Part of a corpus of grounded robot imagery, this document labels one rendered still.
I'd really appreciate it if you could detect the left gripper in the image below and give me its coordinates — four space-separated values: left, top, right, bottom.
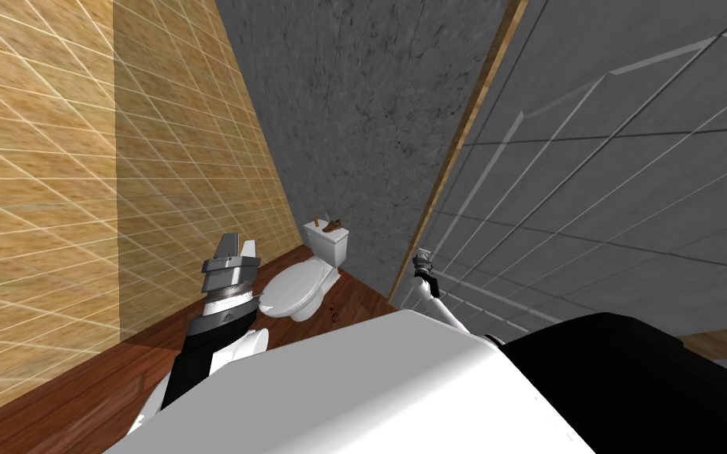
201 232 263 295

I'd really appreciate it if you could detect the white toilet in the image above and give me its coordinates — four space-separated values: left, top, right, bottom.
258 217 351 323

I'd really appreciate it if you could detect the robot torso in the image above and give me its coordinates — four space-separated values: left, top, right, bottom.
103 308 599 454

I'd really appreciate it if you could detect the grey door leaf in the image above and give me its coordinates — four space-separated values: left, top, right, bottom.
391 0 727 355

